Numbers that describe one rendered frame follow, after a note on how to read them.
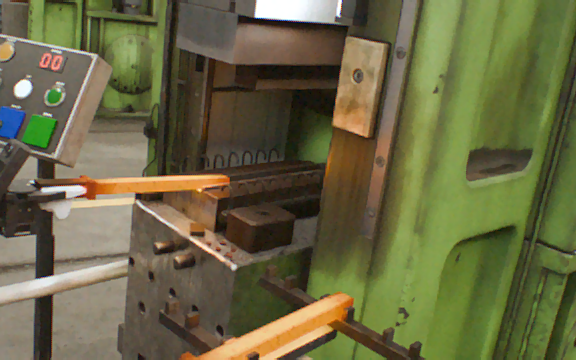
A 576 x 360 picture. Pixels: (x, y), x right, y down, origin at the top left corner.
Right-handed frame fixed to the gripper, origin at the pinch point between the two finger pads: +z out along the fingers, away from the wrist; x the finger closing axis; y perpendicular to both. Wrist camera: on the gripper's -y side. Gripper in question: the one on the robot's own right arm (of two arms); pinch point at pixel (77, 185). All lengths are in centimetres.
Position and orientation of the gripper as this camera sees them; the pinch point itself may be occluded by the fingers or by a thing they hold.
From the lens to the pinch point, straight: 123.7
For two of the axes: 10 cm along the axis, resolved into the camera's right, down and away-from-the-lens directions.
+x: 6.7, 2.9, -6.8
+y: -1.5, 9.5, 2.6
